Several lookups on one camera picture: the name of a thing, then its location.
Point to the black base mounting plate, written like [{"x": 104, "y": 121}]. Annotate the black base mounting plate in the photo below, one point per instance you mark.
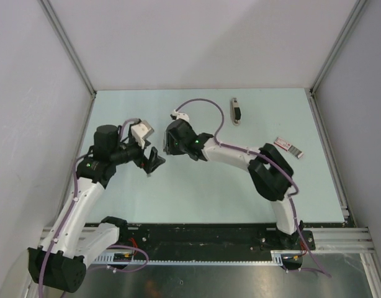
[{"x": 209, "y": 242}]

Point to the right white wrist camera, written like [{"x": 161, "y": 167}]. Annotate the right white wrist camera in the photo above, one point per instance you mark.
[{"x": 177, "y": 115}]

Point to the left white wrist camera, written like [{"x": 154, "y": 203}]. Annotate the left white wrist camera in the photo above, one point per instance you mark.
[{"x": 140, "y": 132}]

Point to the right aluminium frame post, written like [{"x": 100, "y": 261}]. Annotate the right aluminium frame post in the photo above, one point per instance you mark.
[{"x": 345, "y": 33}]

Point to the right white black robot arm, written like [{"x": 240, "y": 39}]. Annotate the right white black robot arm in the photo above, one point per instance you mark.
[{"x": 269, "y": 171}]

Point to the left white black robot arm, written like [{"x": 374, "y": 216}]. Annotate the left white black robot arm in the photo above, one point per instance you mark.
[{"x": 62, "y": 258}]

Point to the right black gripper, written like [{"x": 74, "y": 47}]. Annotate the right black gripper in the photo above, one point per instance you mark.
[{"x": 170, "y": 148}]

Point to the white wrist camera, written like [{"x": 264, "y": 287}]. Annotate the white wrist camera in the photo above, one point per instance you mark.
[
  {"x": 140, "y": 132},
  {"x": 177, "y": 115}
]

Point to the aluminium frame post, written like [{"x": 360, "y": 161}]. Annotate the aluminium frame post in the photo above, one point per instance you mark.
[
  {"x": 345, "y": 33},
  {"x": 66, "y": 43}
]

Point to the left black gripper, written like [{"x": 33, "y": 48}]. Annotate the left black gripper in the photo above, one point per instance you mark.
[{"x": 154, "y": 159}]

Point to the left aluminium frame post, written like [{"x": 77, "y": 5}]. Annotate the left aluminium frame post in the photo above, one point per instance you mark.
[{"x": 66, "y": 43}]

